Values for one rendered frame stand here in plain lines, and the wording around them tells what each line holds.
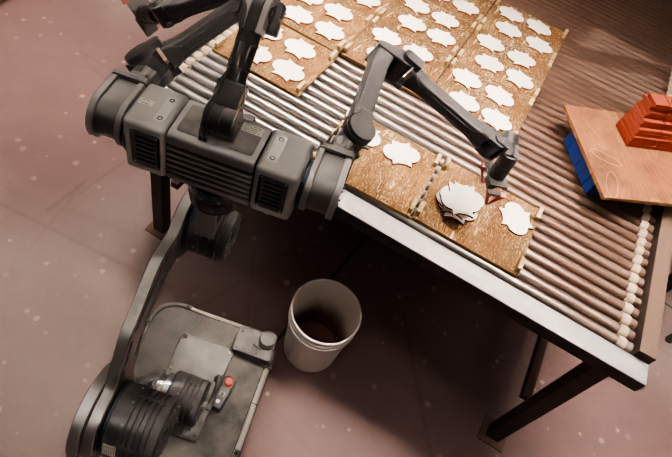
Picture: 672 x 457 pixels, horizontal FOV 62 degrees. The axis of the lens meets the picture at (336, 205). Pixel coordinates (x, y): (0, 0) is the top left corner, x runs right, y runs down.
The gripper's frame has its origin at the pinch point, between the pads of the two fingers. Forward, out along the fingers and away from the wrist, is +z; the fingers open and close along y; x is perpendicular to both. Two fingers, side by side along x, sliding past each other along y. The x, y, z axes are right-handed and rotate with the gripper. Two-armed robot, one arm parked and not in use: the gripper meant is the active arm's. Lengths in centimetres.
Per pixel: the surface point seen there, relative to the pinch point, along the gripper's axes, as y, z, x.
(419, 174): 16.9, 14.7, 17.1
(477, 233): -6.7, 15.0, -2.6
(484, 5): 144, 14, -29
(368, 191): 4.9, 14.6, 37.2
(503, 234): -5.5, 15.1, -12.8
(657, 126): 44, -6, -79
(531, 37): 122, 13, -51
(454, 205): -1.2, 8.1, 8.1
